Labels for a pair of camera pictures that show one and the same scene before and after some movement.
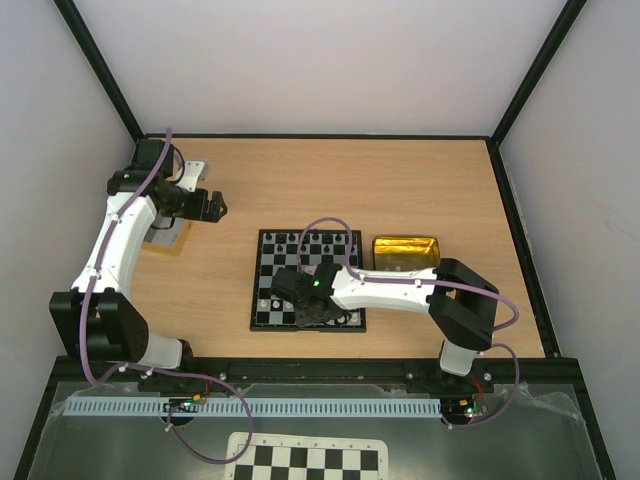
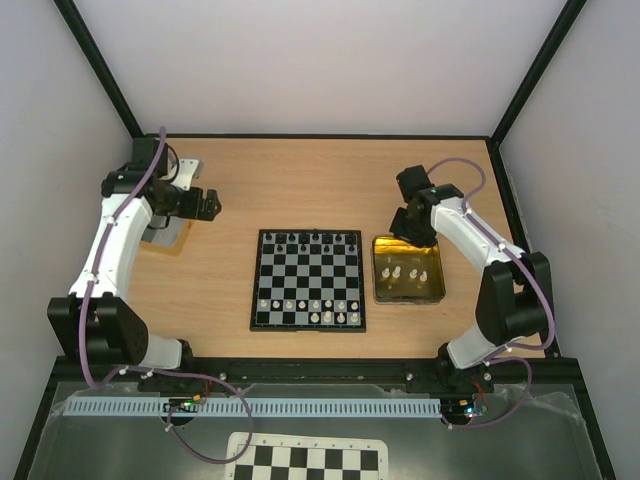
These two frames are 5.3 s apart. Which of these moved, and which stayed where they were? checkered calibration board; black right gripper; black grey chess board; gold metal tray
Moved: black right gripper
Stayed: gold metal tray; black grey chess board; checkered calibration board
